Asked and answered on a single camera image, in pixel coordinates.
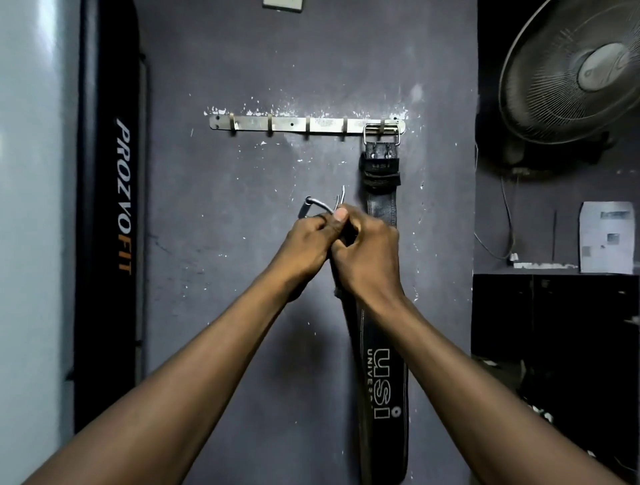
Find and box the person's left hand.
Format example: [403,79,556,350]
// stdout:
[267,207,350,302]

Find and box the metal wall hooks rack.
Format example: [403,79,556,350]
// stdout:
[209,113,407,137]

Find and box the person's left forearm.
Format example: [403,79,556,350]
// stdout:
[22,272,306,485]

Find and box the white machine panel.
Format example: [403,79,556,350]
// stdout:
[0,0,76,485]

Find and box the black belt with white print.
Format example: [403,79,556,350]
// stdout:
[357,122,411,485]

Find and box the grey printed paper sheet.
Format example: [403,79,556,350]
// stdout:
[579,201,637,274]

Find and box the black wall fan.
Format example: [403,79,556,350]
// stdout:
[499,0,640,173]

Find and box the white fan cable with plug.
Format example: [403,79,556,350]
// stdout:
[472,145,522,266]

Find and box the person's right hand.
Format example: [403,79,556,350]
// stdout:
[329,203,406,312]

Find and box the person's right forearm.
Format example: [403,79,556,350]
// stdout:
[369,294,626,485]

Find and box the black printed machine column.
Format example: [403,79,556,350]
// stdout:
[73,0,149,433]

